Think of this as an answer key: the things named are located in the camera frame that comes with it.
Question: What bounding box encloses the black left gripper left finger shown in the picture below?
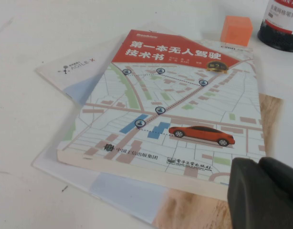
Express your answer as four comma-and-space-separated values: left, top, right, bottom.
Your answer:
227, 156, 265, 229

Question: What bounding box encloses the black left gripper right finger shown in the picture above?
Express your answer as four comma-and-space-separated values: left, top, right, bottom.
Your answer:
257, 156, 293, 229

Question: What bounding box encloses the black mesh pen holder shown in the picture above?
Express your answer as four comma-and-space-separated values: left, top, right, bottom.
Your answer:
257, 0, 293, 53

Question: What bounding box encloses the wood pattern brochure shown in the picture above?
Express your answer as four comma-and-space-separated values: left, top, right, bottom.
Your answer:
31, 93, 284, 229

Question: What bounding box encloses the map cover book with car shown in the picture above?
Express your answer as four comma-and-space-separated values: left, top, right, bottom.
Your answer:
56, 29, 266, 202

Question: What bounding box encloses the orange foam cube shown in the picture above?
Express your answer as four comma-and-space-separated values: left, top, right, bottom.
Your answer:
220, 15, 254, 47

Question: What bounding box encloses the white AgileX brochure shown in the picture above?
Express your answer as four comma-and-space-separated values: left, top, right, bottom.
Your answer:
35, 22, 159, 107

